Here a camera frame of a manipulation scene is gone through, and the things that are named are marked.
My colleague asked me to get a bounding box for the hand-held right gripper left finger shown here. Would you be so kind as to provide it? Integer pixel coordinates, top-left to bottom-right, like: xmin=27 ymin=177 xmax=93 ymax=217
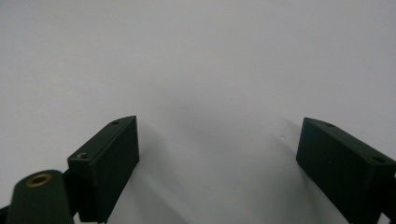
xmin=66 ymin=115 xmax=140 ymax=224

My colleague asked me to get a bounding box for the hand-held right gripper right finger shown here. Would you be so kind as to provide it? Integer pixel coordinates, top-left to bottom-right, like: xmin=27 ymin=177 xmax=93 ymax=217
xmin=295 ymin=117 xmax=396 ymax=224

